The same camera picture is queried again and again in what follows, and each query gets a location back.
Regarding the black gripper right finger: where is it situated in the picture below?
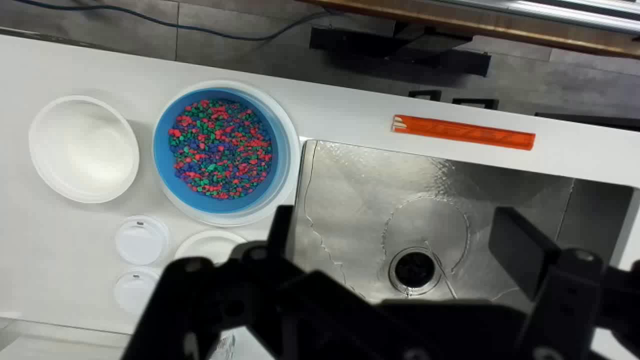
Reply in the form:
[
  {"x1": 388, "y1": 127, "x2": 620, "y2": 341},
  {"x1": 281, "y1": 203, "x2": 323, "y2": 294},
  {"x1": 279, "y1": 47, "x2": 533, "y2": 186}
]
[{"x1": 488, "y1": 207, "x2": 561, "y2": 299}]

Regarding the white empty bowl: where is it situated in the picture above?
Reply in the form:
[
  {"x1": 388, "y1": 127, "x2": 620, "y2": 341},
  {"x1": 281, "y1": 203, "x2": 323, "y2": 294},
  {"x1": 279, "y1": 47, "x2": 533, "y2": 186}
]
[{"x1": 29, "y1": 96, "x2": 141, "y2": 203}]

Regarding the white saucer plate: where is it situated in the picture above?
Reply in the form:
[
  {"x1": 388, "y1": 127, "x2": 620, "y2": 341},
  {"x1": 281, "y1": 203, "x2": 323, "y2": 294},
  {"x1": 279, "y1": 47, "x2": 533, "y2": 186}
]
[{"x1": 175, "y1": 229, "x2": 244, "y2": 263}]

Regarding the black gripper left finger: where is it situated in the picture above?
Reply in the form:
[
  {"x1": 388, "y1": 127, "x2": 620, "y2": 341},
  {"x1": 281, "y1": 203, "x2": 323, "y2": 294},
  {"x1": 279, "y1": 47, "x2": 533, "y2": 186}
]
[{"x1": 267, "y1": 206, "x2": 295, "y2": 257}]

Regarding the black cable on floor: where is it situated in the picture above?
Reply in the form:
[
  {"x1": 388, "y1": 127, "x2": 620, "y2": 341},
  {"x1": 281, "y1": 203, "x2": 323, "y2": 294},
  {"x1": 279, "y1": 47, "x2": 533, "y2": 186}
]
[{"x1": 12, "y1": 0, "x2": 337, "y2": 43}]

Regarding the blue bowl of colourful beads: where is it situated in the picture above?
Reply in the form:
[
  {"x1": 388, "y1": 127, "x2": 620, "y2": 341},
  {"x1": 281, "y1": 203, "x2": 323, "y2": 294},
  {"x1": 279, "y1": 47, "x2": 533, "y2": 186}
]
[{"x1": 152, "y1": 86, "x2": 292, "y2": 216}]

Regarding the stainless steel sink basin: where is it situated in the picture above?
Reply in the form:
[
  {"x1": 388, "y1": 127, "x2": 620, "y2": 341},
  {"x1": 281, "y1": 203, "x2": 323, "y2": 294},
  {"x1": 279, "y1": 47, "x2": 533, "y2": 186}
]
[{"x1": 289, "y1": 139, "x2": 634, "y2": 310}]

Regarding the white round lid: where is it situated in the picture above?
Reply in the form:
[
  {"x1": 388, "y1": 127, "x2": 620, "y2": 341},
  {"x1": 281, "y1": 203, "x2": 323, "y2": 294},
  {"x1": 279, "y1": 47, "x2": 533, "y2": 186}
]
[
  {"x1": 112, "y1": 269, "x2": 158, "y2": 314},
  {"x1": 114, "y1": 217, "x2": 171, "y2": 265}
]

